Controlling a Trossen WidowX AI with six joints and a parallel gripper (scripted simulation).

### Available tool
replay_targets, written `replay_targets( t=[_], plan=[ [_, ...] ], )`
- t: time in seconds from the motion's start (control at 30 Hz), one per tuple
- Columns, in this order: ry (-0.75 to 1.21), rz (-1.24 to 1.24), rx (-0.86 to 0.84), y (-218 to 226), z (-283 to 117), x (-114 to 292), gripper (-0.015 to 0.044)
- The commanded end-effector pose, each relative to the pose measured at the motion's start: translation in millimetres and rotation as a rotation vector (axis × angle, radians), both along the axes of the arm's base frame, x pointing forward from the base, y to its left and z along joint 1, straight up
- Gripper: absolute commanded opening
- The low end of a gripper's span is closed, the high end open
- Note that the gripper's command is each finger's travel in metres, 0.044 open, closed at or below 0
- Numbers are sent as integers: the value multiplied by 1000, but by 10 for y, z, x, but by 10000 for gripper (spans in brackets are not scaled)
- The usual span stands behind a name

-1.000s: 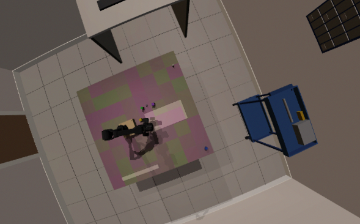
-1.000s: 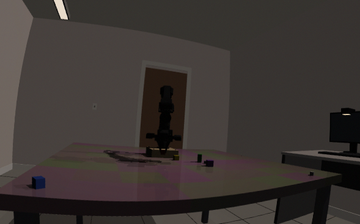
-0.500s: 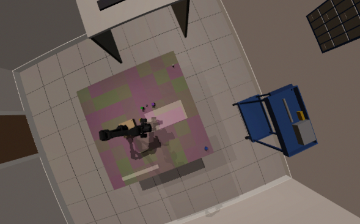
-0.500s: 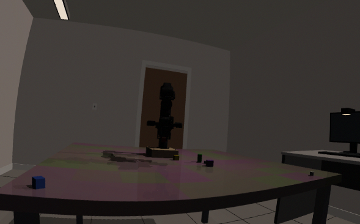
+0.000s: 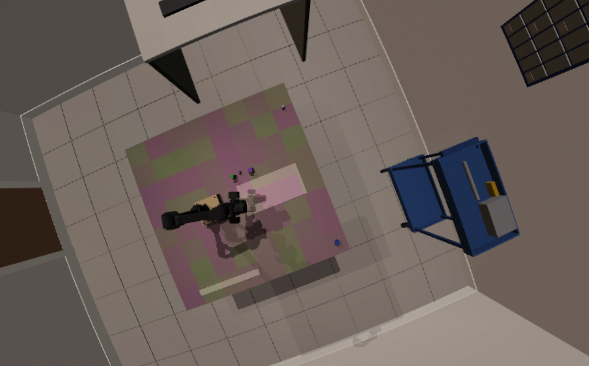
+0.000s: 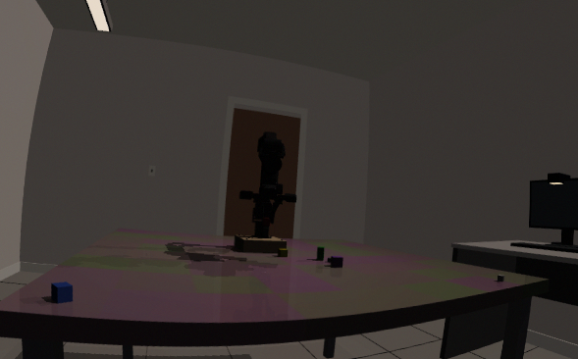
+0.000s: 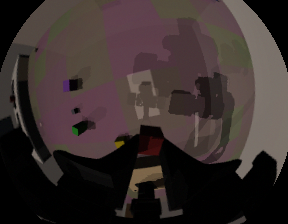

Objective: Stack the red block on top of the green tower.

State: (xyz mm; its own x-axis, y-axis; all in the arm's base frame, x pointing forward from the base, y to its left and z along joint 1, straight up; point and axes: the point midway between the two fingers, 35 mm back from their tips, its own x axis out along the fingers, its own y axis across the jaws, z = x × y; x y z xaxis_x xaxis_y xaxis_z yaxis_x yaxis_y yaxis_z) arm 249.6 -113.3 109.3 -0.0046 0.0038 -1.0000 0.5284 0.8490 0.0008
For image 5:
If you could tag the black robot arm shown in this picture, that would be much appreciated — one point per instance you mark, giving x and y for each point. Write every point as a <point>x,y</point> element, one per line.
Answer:
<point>173,220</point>

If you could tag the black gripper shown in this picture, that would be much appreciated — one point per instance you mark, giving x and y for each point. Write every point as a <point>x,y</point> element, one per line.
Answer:
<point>234,199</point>

